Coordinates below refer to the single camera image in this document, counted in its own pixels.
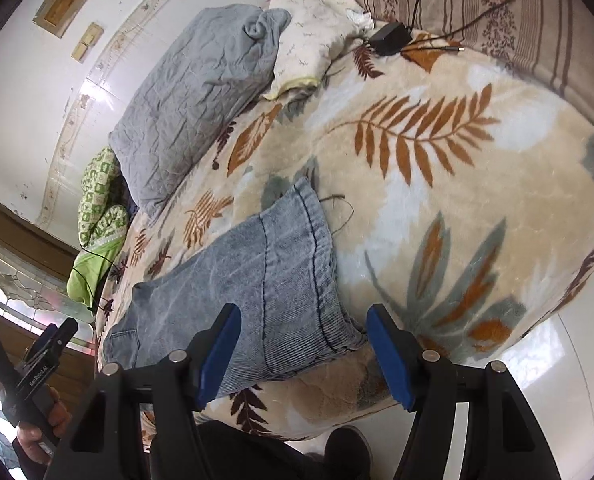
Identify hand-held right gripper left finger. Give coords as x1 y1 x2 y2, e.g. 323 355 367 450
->
42 304 242 480

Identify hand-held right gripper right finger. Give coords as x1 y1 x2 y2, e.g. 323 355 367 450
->
366 304 562 480

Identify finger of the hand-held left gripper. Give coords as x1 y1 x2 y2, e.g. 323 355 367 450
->
39 317 80 358

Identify grey denim pants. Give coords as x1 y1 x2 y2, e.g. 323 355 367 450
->
102 176 368 401

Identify person's left hand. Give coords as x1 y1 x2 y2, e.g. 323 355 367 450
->
14 385 72 466

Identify plain green cloth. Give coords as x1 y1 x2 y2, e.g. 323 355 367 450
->
66 237 126 307

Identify wooden door with stained glass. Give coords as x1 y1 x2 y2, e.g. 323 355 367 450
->
0 185 100 461

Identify person's dark trouser leg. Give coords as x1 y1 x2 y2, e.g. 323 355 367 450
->
149 420 328 480

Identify person's black shoe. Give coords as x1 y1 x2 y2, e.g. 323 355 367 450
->
324 426 374 480

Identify green patterned quilt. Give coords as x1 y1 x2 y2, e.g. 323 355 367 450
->
78 146 130 251

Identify leaf print blanket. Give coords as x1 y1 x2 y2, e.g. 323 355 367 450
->
89 30 594 443

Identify grey quilted pillow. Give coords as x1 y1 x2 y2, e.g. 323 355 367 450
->
109 4 292 218

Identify black charger adapter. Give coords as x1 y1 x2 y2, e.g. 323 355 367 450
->
368 22 412 57

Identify cream pillow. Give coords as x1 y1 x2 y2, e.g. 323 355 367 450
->
263 0 375 101

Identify striped floral cushion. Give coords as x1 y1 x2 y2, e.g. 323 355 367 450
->
339 0 594 151

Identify thin black cable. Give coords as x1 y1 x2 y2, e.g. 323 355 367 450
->
69 220 122 311

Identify beige wall switch panel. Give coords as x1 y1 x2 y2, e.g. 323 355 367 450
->
72 22 105 63

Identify black charger cable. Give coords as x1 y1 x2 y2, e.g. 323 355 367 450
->
399 0 543 56

